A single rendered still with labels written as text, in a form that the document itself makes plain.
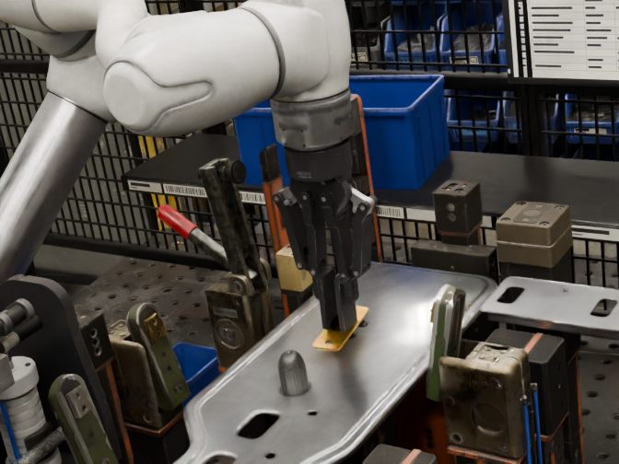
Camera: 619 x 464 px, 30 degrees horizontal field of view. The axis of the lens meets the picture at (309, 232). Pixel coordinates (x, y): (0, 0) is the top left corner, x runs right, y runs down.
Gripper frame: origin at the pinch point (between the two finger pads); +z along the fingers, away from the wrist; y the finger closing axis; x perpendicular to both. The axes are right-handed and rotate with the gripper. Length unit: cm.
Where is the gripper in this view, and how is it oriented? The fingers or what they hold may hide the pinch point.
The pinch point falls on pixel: (337, 299)
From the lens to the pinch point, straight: 138.5
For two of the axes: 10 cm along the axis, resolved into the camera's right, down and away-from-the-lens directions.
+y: 8.4, 1.0, -5.3
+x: 5.3, -3.9, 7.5
